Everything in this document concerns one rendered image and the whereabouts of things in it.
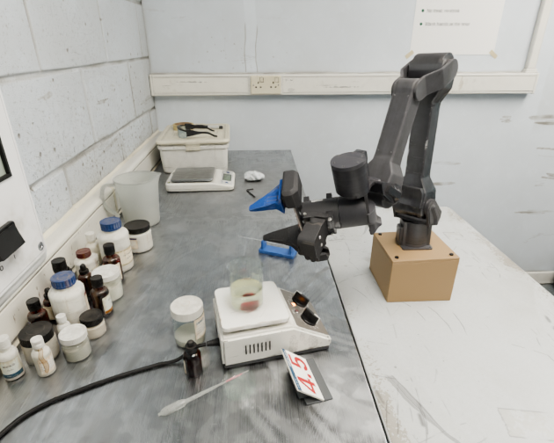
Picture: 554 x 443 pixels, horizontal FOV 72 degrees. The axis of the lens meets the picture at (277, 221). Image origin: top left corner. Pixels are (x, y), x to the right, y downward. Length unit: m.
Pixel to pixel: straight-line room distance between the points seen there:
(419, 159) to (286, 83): 1.24
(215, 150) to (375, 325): 1.10
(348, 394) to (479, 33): 1.90
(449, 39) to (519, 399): 1.75
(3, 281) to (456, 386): 0.67
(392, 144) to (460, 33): 1.54
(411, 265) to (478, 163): 1.61
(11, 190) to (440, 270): 0.79
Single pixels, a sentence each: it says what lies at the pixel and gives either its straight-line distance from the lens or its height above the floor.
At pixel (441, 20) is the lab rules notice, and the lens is 2.18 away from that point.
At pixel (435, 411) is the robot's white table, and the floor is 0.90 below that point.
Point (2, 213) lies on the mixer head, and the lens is 0.23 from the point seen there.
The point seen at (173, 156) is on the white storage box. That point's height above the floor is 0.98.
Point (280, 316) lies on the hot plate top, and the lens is 0.68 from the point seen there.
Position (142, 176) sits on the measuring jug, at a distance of 1.30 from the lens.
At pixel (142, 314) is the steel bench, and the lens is 0.88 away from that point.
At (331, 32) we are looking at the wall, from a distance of 2.03.
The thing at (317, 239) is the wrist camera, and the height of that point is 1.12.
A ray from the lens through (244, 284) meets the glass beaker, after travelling 0.65.
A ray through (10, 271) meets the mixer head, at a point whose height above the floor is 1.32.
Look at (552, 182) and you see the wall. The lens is 2.71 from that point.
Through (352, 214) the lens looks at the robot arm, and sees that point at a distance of 0.66.
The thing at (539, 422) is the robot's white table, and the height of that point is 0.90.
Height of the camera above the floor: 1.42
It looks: 25 degrees down
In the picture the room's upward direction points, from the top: straight up
